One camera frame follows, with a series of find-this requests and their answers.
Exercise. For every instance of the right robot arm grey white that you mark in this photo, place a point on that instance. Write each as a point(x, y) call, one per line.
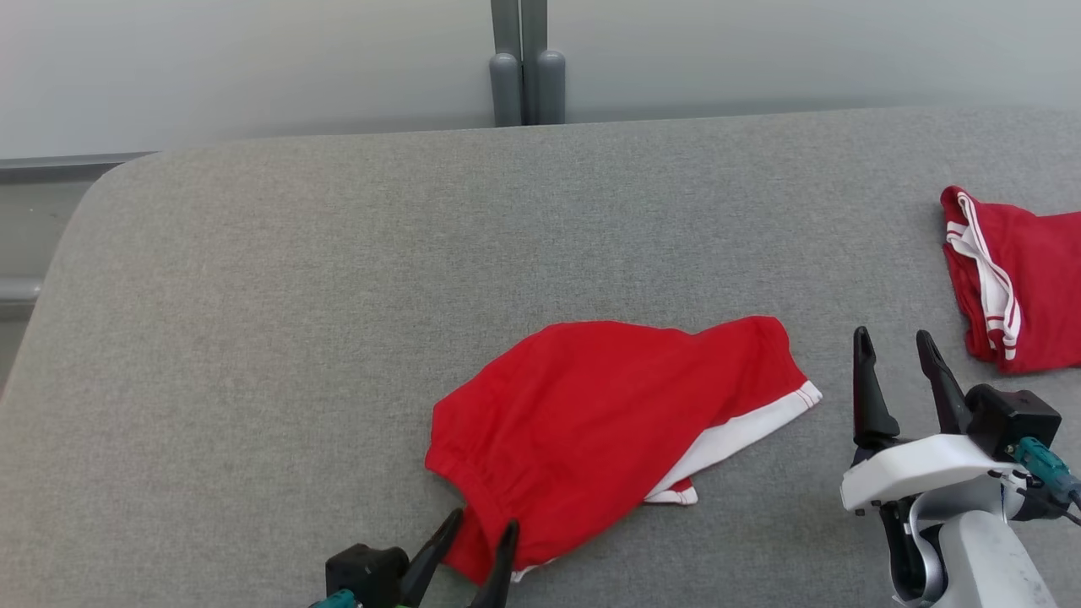
point(980, 557)

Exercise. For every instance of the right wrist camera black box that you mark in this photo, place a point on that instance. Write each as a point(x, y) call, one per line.
point(1013, 418)

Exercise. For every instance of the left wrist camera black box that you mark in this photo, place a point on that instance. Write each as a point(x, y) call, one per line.
point(363, 574)

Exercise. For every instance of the red basketball jersey number 23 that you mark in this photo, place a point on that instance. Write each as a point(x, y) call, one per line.
point(1039, 279)

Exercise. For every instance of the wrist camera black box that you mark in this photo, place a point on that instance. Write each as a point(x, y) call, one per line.
point(363, 574)
point(1013, 418)

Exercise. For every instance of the grey flat wall rail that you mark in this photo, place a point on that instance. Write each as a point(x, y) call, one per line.
point(59, 166)

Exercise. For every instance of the grey fabric sofa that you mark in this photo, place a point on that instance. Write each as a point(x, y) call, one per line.
point(338, 338)

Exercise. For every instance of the red shorts white trim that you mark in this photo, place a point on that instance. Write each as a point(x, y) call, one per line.
point(591, 405)

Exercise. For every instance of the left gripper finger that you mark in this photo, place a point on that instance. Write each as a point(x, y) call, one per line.
point(498, 583)
point(426, 566)

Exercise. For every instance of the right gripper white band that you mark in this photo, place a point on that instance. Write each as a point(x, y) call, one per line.
point(912, 469)

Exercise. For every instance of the grey round wall bar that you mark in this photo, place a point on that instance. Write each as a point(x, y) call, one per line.
point(17, 291)

